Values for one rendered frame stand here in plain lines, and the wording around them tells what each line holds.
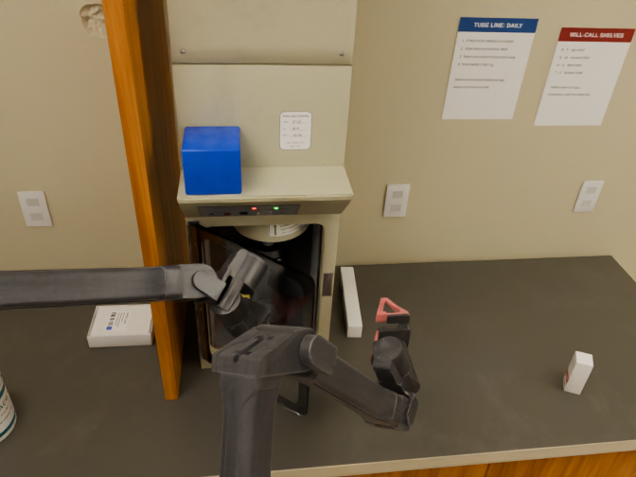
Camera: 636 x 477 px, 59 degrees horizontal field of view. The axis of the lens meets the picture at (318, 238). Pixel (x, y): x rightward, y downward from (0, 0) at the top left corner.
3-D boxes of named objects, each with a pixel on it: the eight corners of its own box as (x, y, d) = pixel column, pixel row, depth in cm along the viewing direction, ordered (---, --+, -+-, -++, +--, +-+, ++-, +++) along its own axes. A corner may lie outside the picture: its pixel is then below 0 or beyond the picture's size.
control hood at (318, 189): (185, 211, 114) (180, 167, 109) (341, 207, 119) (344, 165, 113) (180, 243, 105) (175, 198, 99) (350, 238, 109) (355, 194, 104)
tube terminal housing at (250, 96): (203, 302, 162) (180, 26, 117) (315, 297, 166) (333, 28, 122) (200, 368, 141) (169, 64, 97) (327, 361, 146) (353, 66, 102)
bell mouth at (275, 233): (232, 201, 136) (231, 181, 133) (305, 200, 139) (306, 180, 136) (232, 243, 122) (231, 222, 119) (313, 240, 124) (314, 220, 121)
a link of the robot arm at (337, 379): (238, 360, 76) (305, 367, 70) (249, 319, 78) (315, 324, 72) (368, 428, 108) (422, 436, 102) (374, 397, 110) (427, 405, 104)
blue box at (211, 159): (188, 168, 108) (185, 125, 103) (240, 168, 110) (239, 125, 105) (185, 195, 100) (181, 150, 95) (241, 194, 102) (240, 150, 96)
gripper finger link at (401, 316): (400, 289, 119) (412, 320, 112) (397, 314, 123) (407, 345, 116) (369, 291, 118) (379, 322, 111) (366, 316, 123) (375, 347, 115)
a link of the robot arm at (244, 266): (172, 288, 99) (189, 283, 92) (204, 236, 104) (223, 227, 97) (226, 323, 104) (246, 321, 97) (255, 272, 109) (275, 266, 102)
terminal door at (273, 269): (204, 357, 138) (192, 220, 115) (307, 417, 125) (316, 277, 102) (203, 359, 138) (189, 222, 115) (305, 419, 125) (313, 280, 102)
